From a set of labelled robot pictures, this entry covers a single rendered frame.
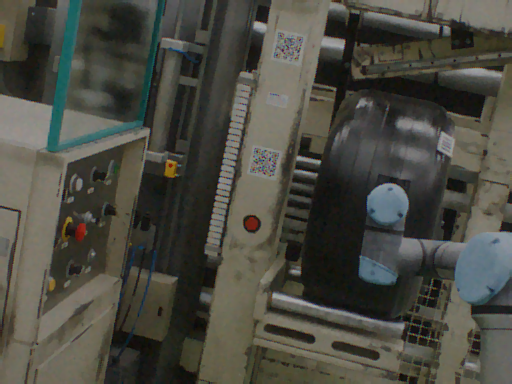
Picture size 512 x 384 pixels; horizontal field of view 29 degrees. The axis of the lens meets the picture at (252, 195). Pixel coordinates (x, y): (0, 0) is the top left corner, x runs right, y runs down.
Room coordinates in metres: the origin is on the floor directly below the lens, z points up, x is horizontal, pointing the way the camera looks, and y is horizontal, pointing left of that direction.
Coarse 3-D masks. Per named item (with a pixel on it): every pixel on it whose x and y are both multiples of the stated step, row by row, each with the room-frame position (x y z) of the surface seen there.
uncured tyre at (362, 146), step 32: (352, 96) 2.44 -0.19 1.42; (384, 96) 2.42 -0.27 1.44; (352, 128) 2.30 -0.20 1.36; (384, 128) 2.30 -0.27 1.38; (416, 128) 2.30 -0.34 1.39; (448, 128) 2.36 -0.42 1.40; (352, 160) 2.24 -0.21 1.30; (384, 160) 2.24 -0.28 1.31; (416, 160) 2.24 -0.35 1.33; (448, 160) 2.29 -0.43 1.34; (320, 192) 2.25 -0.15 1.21; (352, 192) 2.22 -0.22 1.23; (416, 192) 2.21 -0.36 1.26; (320, 224) 2.23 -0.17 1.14; (352, 224) 2.21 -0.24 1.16; (416, 224) 2.19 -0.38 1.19; (320, 256) 2.24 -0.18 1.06; (352, 256) 2.22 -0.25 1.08; (320, 288) 2.30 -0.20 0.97; (352, 288) 2.26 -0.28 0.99; (384, 288) 2.23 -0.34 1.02; (416, 288) 2.26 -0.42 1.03
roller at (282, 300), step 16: (272, 304) 2.35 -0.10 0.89; (288, 304) 2.34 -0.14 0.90; (304, 304) 2.34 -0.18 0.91; (320, 304) 2.34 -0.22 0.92; (336, 320) 2.32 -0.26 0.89; (352, 320) 2.32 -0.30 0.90; (368, 320) 2.31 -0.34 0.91; (384, 320) 2.31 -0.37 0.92; (400, 320) 2.33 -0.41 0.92; (400, 336) 2.30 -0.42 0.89
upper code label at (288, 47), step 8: (280, 32) 2.44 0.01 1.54; (288, 32) 2.44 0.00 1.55; (280, 40) 2.44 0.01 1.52; (288, 40) 2.44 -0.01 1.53; (296, 40) 2.43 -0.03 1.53; (304, 40) 2.43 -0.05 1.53; (280, 48) 2.44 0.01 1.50; (288, 48) 2.44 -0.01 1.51; (296, 48) 2.43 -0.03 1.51; (272, 56) 2.44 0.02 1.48; (280, 56) 2.44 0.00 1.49; (288, 56) 2.43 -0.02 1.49; (296, 56) 2.43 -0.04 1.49; (296, 64) 2.43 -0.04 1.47
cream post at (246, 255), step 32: (288, 0) 2.44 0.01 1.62; (320, 0) 2.43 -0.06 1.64; (320, 32) 2.47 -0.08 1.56; (288, 64) 2.43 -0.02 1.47; (256, 96) 2.44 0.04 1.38; (288, 96) 2.43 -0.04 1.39; (256, 128) 2.44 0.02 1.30; (288, 128) 2.43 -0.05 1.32; (288, 160) 2.43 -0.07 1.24; (256, 192) 2.44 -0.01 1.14; (288, 192) 2.52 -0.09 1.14; (224, 256) 2.44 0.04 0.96; (256, 256) 2.43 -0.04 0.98; (224, 288) 2.44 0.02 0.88; (256, 288) 2.43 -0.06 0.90; (224, 320) 2.44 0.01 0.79; (256, 320) 2.43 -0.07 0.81; (224, 352) 2.44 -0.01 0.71
